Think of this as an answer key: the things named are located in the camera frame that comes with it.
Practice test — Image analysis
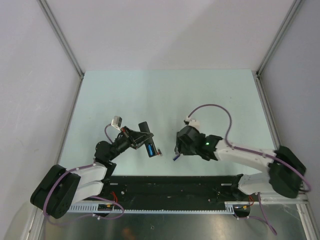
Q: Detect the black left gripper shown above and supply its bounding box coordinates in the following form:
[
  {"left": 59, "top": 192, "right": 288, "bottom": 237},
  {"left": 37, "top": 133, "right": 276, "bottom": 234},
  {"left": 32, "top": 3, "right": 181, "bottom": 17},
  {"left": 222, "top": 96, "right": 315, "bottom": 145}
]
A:
[{"left": 108, "top": 125, "right": 153, "bottom": 161}]

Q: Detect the white slotted cable duct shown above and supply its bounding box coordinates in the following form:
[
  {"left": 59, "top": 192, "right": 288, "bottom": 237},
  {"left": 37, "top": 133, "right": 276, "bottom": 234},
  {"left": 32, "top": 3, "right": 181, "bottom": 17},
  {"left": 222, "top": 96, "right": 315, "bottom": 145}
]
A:
[{"left": 67, "top": 201, "right": 235, "bottom": 215}]

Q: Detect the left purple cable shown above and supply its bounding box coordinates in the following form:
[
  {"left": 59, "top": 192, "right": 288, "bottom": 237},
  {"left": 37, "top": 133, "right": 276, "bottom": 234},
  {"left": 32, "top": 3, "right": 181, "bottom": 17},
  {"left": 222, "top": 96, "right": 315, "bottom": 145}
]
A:
[{"left": 104, "top": 123, "right": 115, "bottom": 143}]

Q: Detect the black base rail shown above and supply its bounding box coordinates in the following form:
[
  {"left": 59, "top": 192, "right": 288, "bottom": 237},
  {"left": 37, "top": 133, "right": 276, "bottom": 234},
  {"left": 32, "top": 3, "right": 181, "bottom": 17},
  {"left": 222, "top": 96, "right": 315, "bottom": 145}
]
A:
[{"left": 84, "top": 176, "right": 258, "bottom": 208}]

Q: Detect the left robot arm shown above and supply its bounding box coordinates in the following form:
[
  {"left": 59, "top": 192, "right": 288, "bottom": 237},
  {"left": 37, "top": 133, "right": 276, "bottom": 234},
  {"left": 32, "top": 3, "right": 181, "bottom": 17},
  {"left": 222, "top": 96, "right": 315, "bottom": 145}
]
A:
[{"left": 30, "top": 121, "right": 157, "bottom": 219}]

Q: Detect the blue battery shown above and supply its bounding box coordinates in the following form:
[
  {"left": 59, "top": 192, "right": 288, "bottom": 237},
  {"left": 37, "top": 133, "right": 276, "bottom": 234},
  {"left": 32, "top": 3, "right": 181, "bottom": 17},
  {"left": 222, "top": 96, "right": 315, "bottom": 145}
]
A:
[{"left": 147, "top": 144, "right": 155, "bottom": 157}]

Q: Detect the black remote control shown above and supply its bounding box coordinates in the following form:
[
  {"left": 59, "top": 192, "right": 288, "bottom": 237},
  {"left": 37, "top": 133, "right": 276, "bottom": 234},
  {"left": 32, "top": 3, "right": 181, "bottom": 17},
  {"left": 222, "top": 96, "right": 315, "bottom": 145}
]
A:
[{"left": 138, "top": 121, "right": 158, "bottom": 158}]

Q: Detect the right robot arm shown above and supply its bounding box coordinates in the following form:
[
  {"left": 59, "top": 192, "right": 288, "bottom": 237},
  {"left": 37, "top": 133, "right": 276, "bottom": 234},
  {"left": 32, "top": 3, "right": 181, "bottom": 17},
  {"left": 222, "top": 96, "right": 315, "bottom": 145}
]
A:
[{"left": 174, "top": 125, "right": 306, "bottom": 201}]

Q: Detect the left aluminium frame post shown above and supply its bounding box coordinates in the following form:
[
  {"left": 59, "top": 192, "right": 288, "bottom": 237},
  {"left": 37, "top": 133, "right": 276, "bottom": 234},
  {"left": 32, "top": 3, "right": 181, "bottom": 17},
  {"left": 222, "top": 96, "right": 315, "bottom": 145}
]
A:
[{"left": 37, "top": 0, "right": 84, "bottom": 80}]

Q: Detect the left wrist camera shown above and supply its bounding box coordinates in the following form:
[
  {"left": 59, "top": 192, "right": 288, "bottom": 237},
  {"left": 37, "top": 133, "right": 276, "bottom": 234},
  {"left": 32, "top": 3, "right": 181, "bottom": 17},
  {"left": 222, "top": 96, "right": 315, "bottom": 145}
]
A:
[{"left": 111, "top": 115, "right": 123, "bottom": 131}]

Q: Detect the aluminium frame post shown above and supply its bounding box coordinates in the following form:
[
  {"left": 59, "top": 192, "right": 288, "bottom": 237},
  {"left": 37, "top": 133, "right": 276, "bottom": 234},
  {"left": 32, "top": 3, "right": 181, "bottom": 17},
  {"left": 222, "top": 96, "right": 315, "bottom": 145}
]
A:
[
  {"left": 255, "top": 0, "right": 305, "bottom": 78},
  {"left": 37, "top": 0, "right": 84, "bottom": 80}
]

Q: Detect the right aluminium frame post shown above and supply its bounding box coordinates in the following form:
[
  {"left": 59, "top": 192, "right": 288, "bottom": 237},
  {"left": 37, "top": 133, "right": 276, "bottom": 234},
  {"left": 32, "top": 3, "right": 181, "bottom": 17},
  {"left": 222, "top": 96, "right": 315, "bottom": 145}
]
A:
[{"left": 255, "top": 0, "right": 305, "bottom": 78}]

